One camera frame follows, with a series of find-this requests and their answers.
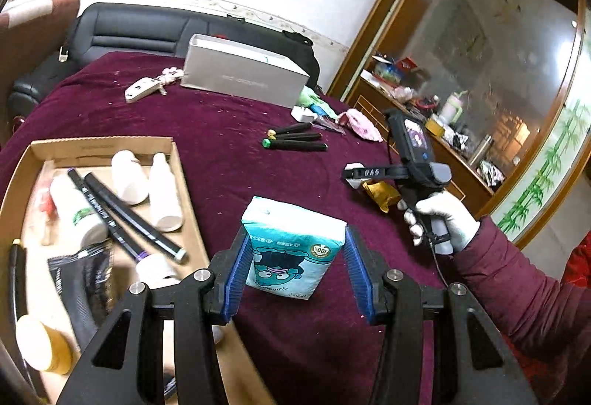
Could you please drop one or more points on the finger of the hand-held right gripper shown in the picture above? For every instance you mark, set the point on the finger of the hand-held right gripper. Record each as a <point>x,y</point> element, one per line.
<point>383,172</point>

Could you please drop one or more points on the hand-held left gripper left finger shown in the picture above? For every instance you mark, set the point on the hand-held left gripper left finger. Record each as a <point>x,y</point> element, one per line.
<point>240,275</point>

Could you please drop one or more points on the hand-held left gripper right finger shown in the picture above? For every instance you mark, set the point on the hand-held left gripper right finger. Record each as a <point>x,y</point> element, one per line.
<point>358,275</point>

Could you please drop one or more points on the gold foil packet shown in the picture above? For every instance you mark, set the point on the gold foil packet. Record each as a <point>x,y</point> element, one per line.
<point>381,197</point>

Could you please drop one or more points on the small white plastic piece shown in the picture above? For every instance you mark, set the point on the small white plastic piece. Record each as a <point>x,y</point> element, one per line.
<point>354,183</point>

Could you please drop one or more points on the blue white tissue pack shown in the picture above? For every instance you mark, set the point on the blue white tissue pack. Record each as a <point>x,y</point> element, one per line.
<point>286,248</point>

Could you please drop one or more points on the small white bottle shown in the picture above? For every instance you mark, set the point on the small white bottle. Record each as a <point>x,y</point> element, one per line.
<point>154,271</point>

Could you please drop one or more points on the tall white bottle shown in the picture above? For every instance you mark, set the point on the tall white bottle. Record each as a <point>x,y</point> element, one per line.
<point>165,197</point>

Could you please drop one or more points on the black marker olive cap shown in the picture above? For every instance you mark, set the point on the black marker olive cap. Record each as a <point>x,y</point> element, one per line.
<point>134,215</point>

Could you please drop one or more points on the short white bottle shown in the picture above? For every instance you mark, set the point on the short white bottle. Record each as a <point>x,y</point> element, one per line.
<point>129,178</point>

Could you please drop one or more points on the black marker purple cap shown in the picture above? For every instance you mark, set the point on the black marker purple cap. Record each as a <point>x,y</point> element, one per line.
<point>99,206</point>

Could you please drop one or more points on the black sachet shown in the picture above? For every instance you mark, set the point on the black sachet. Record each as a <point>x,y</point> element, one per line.
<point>83,294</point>

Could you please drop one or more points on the white bottle green label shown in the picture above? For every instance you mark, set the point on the white bottle green label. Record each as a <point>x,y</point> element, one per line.
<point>76,211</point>

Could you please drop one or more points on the cardboard box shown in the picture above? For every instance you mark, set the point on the cardboard box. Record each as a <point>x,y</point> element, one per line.
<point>106,146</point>

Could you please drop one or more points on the yellow jar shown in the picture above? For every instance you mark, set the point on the yellow jar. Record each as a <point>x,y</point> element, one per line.
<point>41,345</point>

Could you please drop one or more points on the black marker yellow tip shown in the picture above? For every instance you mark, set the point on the black marker yellow tip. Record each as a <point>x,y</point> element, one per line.
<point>17,285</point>

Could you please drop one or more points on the person's right forearm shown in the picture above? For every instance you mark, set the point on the person's right forearm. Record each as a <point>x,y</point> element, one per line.
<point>517,294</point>

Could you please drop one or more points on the person's right hand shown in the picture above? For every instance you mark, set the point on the person's right hand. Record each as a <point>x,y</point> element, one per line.
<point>455,215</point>

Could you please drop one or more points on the pink cloth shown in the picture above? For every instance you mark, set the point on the pink cloth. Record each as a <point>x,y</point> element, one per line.
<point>360,123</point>

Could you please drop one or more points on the white cup green lid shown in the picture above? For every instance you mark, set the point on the white cup green lid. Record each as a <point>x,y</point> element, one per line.
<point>451,107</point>

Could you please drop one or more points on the clear plastic packet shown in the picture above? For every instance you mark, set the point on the clear plastic packet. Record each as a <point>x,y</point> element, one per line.
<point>330,125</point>

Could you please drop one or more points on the wooden cabinet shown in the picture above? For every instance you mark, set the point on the wooden cabinet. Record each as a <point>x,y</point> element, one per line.
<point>364,100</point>

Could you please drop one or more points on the blue packet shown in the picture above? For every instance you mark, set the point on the blue packet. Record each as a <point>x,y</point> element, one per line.
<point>319,109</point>

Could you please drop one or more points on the black marker brown cap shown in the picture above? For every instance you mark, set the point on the black marker brown cap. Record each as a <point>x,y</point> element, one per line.
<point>300,137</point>

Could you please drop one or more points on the black marker green caps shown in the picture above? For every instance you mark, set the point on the black marker green caps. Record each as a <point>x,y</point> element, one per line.
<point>295,145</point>

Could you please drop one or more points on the green cloth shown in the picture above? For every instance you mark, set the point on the green cloth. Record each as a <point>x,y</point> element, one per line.
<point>318,102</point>

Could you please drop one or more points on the black marker yellow cap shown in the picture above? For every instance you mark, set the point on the black marker yellow cap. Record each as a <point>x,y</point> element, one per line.
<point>293,129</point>

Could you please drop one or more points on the white charger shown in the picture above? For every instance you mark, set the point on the white charger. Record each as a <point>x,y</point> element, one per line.
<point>302,113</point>

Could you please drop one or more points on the grey shoe box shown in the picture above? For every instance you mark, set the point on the grey shoe box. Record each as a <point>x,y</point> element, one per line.
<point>240,72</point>

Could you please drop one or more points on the red clothing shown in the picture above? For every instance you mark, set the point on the red clothing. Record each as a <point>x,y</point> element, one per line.
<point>579,262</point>

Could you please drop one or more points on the white key tag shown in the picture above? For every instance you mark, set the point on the white key tag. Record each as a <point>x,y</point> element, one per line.
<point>141,90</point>

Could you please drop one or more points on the black leather sofa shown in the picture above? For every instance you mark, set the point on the black leather sofa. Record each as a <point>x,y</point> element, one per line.
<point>129,35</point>

